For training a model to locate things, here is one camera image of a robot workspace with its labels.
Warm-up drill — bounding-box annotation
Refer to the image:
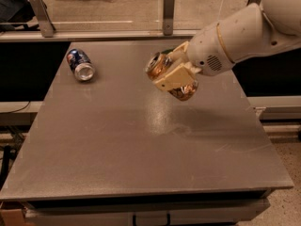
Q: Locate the crushed orange soda can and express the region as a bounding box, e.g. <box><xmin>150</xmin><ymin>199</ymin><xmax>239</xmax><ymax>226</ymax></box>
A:
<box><xmin>145</xmin><ymin>52</ymin><xmax>198</xmax><ymax>101</ymax></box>

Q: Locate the blue Pepsi can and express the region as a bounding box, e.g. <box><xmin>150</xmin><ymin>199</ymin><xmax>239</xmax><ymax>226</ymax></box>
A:
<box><xmin>66</xmin><ymin>49</ymin><xmax>95</xmax><ymax>81</ymax></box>

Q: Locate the left metal bracket post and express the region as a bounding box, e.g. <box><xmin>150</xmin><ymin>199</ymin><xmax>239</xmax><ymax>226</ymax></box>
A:
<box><xmin>29</xmin><ymin>0</ymin><xmax>55</xmax><ymax>38</ymax></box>

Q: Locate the middle metal bracket post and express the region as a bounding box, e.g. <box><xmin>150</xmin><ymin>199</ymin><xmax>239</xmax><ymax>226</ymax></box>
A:
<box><xmin>163</xmin><ymin>0</ymin><xmax>175</xmax><ymax>36</ymax></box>

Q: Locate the metal rail barrier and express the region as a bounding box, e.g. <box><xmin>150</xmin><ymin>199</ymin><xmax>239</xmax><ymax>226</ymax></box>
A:
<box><xmin>0</xmin><ymin>30</ymin><xmax>197</xmax><ymax>42</ymax></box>

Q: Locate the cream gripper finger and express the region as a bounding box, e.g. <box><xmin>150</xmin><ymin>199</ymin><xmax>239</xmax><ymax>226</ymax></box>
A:
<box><xmin>153</xmin><ymin>62</ymin><xmax>201</xmax><ymax>91</ymax></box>
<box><xmin>162</xmin><ymin>41</ymin><xmax>189</xmax><ymax>69</ymax></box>

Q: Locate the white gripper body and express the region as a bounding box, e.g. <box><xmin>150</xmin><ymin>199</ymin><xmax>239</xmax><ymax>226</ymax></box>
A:
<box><xmin>187</xmin><ymin>22</ymin><xmax>235</xmax><ymax>76</ymax></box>

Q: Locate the black cable at left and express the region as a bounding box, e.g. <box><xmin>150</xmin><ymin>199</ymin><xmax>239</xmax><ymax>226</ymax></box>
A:
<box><xmin>0</xmin><ymin>100</ymin><xmax>32</xmax><ymax>114</ymax></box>

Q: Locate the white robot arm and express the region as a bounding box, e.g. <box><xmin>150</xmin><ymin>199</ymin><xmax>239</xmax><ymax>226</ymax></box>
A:
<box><xmin>150</xmin><ymin>0</ymin><xmax>301</xmax><ymax>91</ymax></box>

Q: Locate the green and yellow sponge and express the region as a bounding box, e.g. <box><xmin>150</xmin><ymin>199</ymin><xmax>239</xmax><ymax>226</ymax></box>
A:
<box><xmin>161</xmin><ymin>49</ymin><xmax>173</xmax><ymax>55</ymax></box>

